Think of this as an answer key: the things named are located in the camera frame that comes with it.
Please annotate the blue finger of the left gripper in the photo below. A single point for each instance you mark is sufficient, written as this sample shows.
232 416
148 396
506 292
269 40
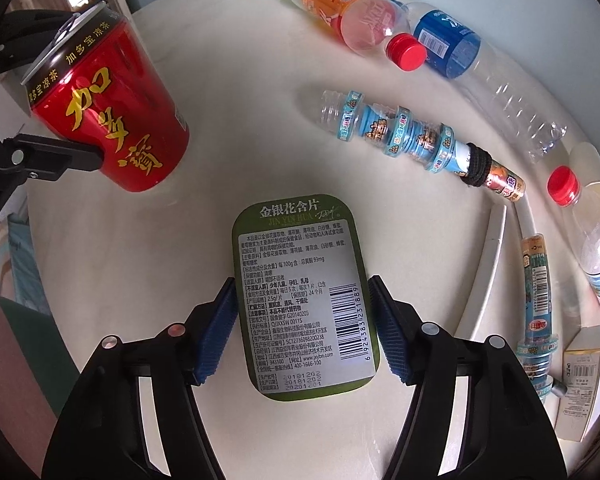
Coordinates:
35 157
24 34

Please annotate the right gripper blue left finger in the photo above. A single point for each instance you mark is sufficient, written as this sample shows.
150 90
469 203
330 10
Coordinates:
213 323

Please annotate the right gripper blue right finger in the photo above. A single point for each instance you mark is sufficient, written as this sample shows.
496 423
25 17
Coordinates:
392 334

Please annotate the red herbal tea can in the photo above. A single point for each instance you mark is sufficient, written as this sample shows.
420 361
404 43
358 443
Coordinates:
94 84

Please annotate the white marker blue end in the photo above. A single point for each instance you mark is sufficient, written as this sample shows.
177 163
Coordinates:
481 288

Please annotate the green lozenge tin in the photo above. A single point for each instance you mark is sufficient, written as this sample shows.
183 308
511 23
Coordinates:
303 298

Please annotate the ribbed cartoon bottle teal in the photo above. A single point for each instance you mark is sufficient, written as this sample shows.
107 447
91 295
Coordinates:
535 350

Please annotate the white silver marker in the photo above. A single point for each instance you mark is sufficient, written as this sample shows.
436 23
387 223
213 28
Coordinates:
525 217

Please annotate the ribbed cartoon bottle black cap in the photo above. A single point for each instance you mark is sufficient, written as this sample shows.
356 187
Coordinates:
397 132

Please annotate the white gold medicine box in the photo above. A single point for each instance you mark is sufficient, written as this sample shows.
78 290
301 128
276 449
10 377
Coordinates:
579 408

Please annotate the clear bottle red cap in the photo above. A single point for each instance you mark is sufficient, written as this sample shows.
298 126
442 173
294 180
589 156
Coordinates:
581 218

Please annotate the white paper cup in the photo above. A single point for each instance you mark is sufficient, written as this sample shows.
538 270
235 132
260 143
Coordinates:
584 160

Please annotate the blue label water bottle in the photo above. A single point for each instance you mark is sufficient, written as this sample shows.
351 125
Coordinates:
479 71

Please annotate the orange label bottle red cap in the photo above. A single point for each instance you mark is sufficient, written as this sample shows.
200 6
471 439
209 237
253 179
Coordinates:
371 28

